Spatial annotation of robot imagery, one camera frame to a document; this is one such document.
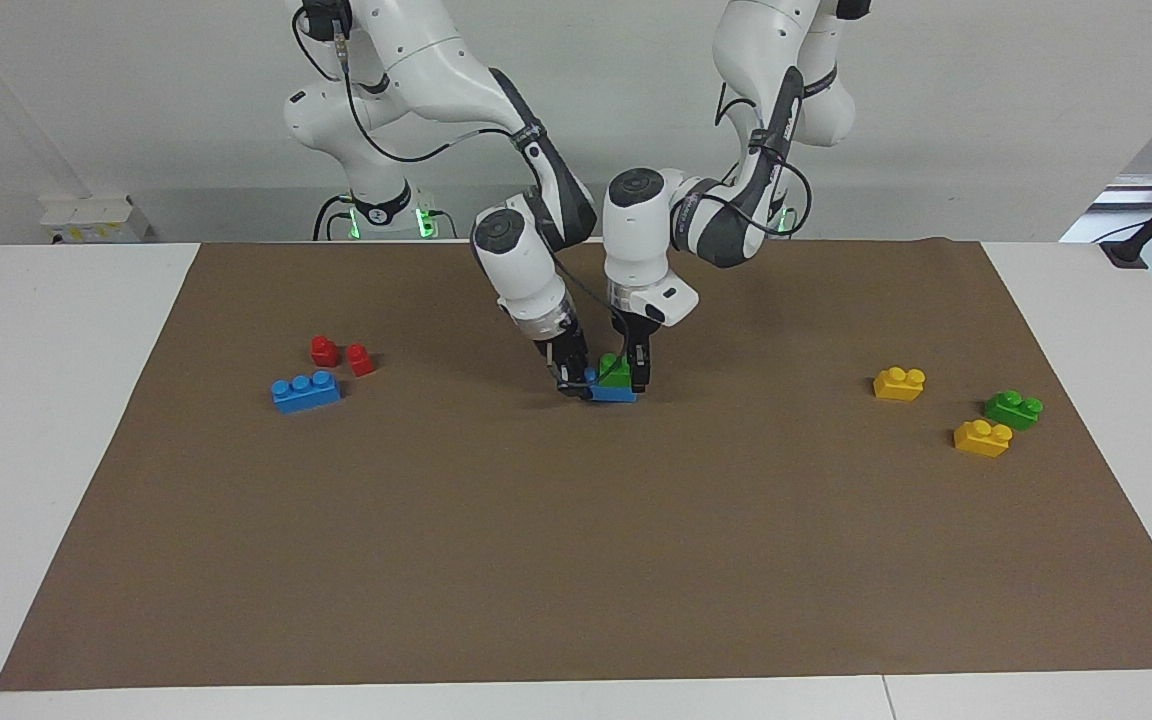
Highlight yellow two-stud toy brick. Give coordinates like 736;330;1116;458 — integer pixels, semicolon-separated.
873;367;927;403
953;420;1014;459

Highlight black right base cables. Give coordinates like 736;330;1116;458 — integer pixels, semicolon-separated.
313;193;357;241

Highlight brown paper table mat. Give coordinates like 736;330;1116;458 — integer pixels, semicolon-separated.
0;237;1152;693

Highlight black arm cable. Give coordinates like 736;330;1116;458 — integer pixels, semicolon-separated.
293;5;637;396
716;85;815;239

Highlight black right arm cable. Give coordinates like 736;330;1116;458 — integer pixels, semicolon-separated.
293;5;637;396

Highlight white power box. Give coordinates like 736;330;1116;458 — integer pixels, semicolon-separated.
39;195;152;244

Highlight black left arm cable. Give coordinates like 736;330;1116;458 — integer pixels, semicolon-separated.
716;85;815;239

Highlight blue three-stud toy brick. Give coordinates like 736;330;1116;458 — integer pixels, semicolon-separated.
584;368;639;404
271;371;343;414

